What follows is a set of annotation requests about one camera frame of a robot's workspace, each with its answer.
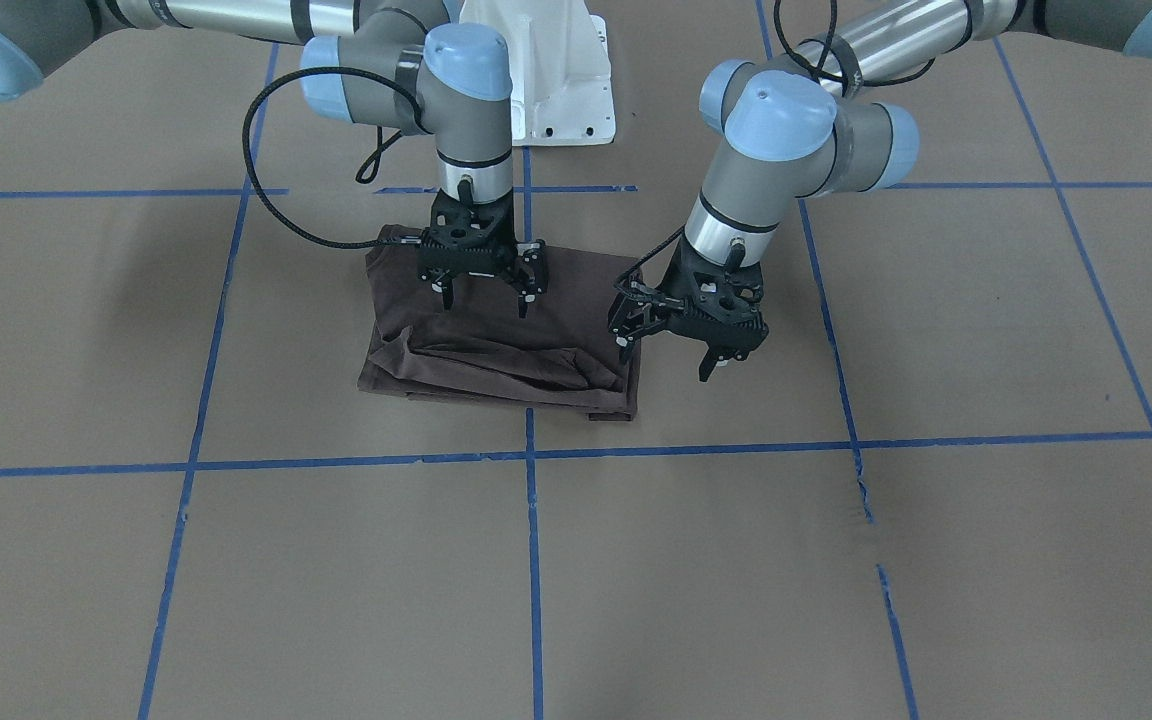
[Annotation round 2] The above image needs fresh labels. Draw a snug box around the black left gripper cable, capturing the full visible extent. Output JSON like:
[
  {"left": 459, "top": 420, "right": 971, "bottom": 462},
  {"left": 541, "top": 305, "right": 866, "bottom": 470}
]
[{"left": 616, "top": 0, "right": 937, "bottom": 301}]

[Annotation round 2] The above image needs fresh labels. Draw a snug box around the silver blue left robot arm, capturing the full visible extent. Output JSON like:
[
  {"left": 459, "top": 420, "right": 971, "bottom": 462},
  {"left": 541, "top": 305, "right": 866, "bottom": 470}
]
[{"left": 608, "top": 1, "right": 1152, "bottom": 381}]

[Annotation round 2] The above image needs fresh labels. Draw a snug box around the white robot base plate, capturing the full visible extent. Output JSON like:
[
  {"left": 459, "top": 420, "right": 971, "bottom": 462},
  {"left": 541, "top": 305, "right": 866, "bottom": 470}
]
[{"left": 460, "top": 1, "right": 617, "bottom": 147}]

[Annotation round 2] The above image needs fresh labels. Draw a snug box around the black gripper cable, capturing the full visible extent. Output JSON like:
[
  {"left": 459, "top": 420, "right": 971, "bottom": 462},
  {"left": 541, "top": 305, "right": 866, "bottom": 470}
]
[
  {"left": 616, "top": 0, "right": 937, "bottom": 301},
  {"left": 242, "top": 66, "right": 437, "bottom": 251}
]

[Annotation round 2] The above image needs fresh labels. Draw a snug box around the dark brown t-shirt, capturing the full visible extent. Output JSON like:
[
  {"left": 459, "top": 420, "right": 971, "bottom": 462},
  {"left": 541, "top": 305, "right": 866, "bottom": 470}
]
[{"left": 358, "top": 247, "right": 641, "bottom": 420}]

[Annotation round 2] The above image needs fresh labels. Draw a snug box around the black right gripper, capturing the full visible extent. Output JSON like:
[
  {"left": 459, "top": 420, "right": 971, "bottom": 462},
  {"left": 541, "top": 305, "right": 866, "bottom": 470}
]
[{"left": 419, "top": 190, "right": 547, "bottom": 319}]

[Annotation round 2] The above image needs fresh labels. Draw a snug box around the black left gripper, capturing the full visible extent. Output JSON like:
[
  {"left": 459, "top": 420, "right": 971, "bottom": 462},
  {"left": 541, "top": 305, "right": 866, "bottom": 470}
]
[{"left": 608, "top": 240, "right": 770, "bottom": 382}]

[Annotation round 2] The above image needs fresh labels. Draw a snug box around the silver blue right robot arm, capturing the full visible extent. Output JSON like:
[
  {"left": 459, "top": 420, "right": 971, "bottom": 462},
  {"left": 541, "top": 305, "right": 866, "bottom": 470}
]
[{"left": 0, "top": 1, "right": 548, "bottom": 316}]

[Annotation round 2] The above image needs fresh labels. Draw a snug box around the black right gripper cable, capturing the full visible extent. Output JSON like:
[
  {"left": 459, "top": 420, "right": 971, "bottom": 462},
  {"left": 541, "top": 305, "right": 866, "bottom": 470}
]
[{"left": 242, "top": 66, "right": 437, "bottom": 251}]

